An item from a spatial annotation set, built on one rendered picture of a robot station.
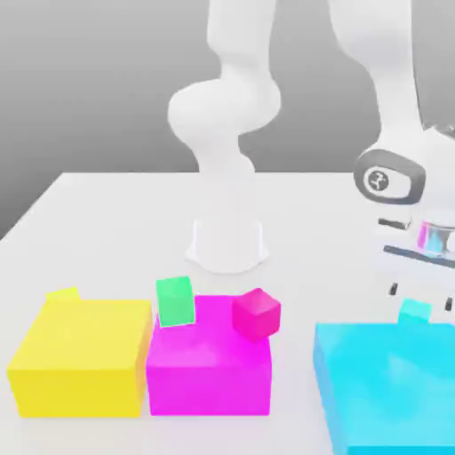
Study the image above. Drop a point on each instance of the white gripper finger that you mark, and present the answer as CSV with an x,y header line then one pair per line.
x,y
448,304
392,288

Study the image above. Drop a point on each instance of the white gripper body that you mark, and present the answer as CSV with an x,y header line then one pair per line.
x,y
419,268

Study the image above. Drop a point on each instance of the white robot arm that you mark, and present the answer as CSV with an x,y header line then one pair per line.
x,y
227,106

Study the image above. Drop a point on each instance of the small cyan cube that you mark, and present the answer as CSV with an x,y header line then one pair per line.
x,y
414,312

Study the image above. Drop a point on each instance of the small magenta cube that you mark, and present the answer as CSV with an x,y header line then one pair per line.
x,y
256,316

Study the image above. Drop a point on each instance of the small green cube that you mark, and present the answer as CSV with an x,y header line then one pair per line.
x,y
175,302

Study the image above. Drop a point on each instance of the small yellow cube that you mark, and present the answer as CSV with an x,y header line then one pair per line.
x,y
64,293

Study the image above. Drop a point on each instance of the large cyan box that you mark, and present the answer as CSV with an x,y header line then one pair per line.
x,y
391,384

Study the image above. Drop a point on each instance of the large magenta box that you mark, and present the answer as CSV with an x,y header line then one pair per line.
x,y
209,376

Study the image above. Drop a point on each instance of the large yellow box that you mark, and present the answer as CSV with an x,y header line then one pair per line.
x,y
78,355

